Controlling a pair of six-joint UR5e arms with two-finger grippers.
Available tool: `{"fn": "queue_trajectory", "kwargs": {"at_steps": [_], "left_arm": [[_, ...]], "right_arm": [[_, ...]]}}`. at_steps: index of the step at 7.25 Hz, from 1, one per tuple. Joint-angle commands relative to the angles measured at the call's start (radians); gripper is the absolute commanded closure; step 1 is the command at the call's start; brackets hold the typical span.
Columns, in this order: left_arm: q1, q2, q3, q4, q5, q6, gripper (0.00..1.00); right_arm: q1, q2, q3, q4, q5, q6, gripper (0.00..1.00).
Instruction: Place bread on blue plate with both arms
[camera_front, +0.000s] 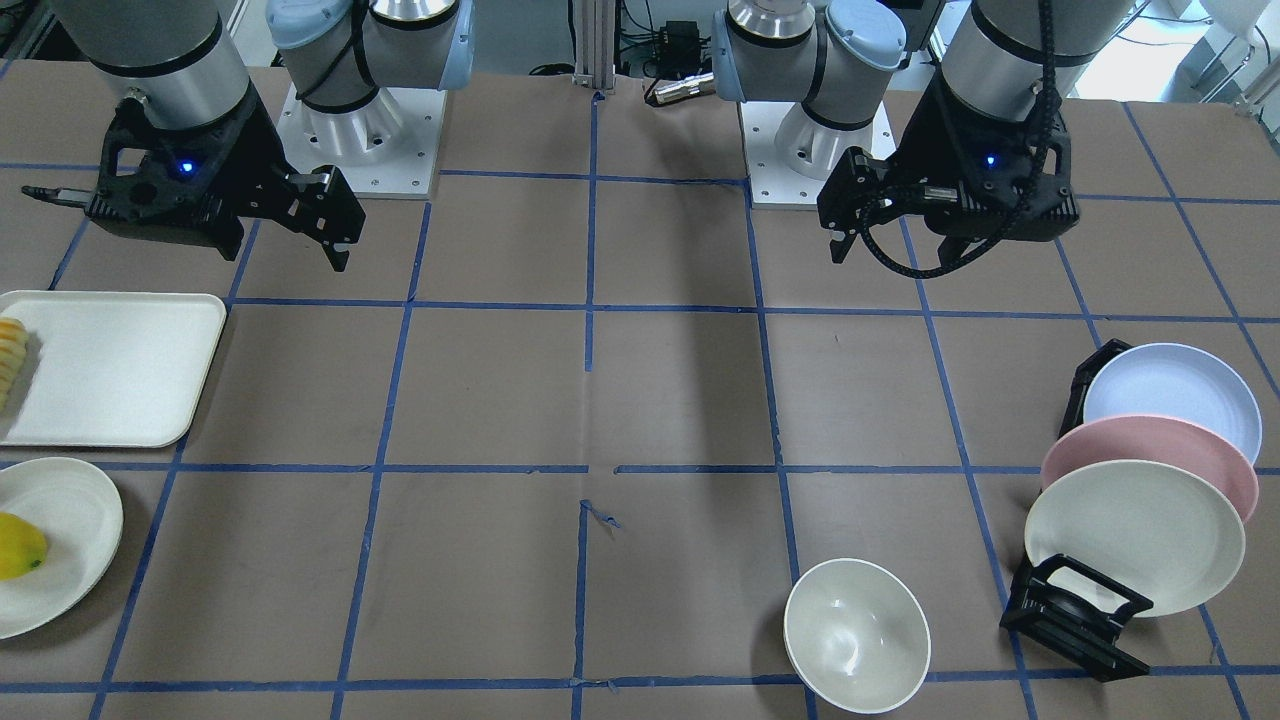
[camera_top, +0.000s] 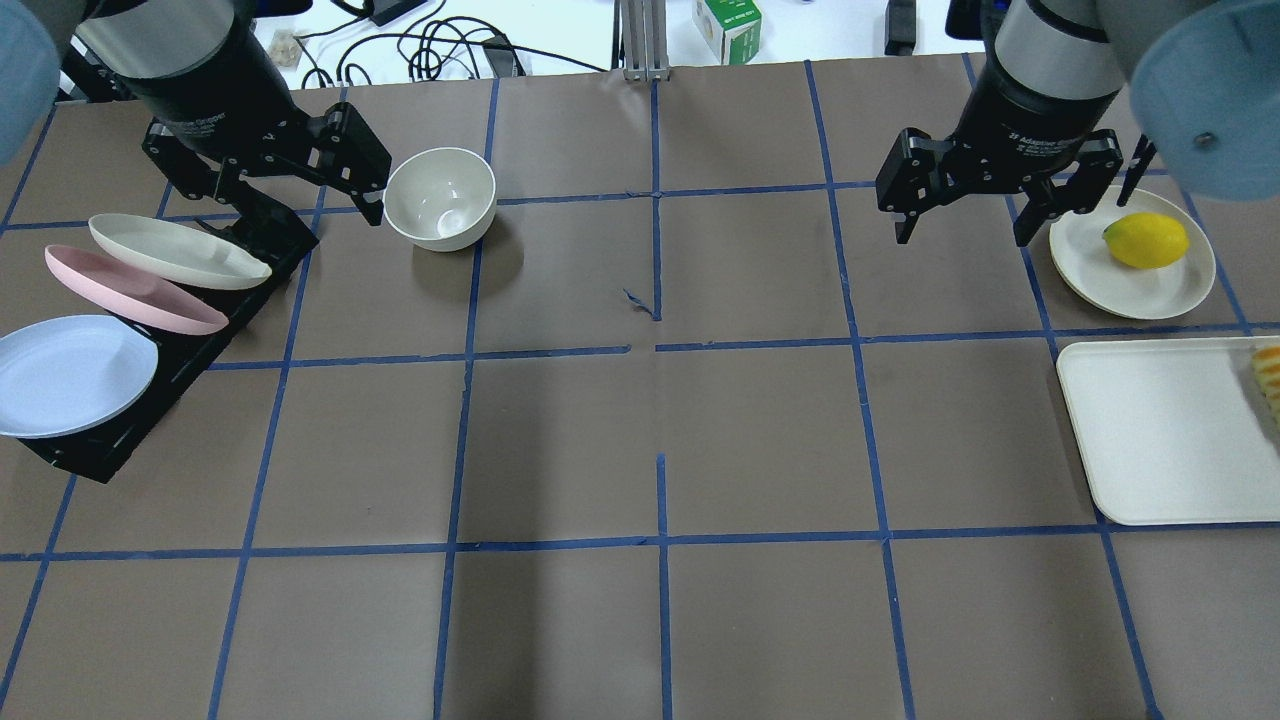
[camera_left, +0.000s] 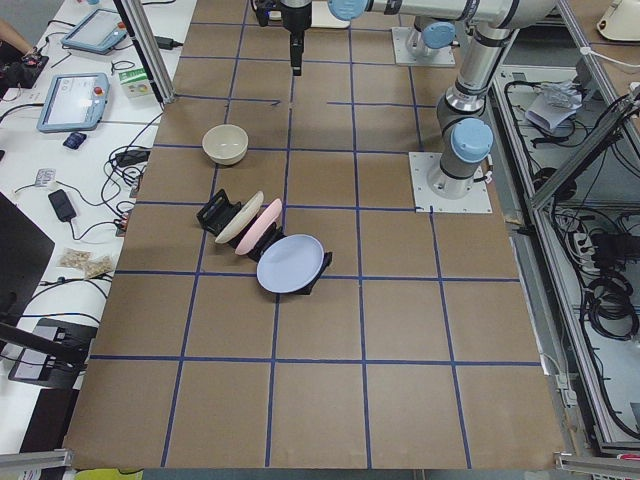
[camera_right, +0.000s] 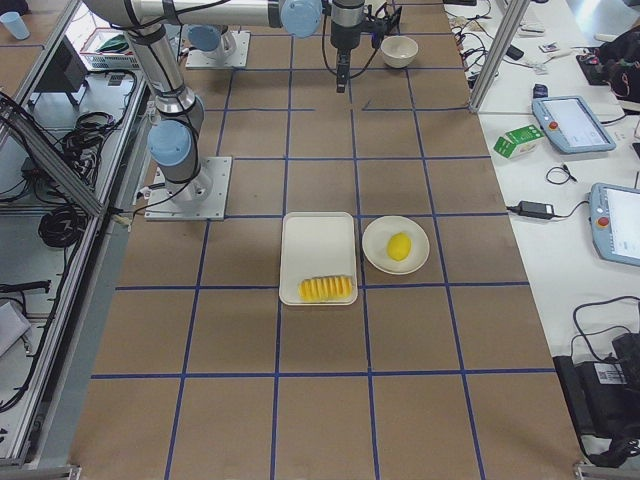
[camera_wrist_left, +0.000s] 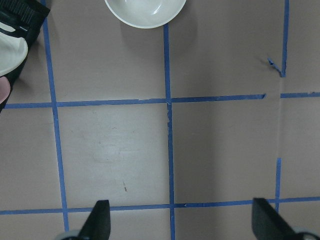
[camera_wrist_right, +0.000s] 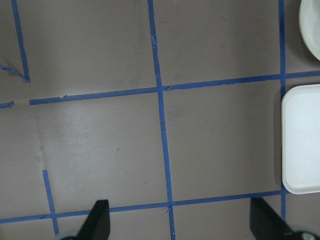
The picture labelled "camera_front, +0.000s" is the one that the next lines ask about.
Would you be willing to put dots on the blue plate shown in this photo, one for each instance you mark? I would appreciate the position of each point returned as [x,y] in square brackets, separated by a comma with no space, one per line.
[1169,379]

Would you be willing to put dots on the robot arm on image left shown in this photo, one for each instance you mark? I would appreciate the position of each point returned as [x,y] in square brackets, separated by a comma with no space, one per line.
[179,59]

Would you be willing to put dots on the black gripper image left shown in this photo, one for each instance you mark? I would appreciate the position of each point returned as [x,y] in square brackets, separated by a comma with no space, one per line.
[247,158]

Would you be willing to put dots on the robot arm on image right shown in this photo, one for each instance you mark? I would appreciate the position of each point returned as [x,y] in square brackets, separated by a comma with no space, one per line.
[837,60]

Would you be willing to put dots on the black power adapter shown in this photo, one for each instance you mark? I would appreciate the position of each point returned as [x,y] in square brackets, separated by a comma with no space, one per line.
[678,48]

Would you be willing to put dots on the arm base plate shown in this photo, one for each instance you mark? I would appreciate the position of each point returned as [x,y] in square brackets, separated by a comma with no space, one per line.
[775,170]
[395,150]

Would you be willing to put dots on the pink plate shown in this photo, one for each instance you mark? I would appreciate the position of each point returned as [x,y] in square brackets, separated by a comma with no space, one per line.
[1171,441]

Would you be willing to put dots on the white plate with lemon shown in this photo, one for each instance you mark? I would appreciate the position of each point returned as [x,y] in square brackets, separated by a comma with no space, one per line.
[79,509]

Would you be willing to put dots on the white plate in rack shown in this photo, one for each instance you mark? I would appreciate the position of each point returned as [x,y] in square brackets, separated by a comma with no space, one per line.
[1159,530]

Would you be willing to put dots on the aluminium frame post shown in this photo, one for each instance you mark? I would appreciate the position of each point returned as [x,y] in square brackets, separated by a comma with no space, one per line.
[594,34]

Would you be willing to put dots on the white bowl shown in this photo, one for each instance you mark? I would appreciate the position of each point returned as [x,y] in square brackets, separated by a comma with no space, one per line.
[857,636]

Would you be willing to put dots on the yellow bread piece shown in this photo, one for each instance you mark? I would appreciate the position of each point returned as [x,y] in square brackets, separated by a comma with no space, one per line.
[14,352]

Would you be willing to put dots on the white rectangular tray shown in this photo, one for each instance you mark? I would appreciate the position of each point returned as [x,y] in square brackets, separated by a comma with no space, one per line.
[110,369]

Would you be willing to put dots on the silver metal connector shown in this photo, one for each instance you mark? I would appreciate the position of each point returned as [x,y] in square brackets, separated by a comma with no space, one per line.
[662,94]

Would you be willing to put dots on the black plate rack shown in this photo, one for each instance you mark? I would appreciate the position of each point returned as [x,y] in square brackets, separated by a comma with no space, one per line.
[1063,621]

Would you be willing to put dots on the yellow lemon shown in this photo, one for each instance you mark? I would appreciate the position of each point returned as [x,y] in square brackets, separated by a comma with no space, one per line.
[24,547]

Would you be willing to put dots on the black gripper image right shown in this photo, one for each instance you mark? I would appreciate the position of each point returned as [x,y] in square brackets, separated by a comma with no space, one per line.
[928,142]

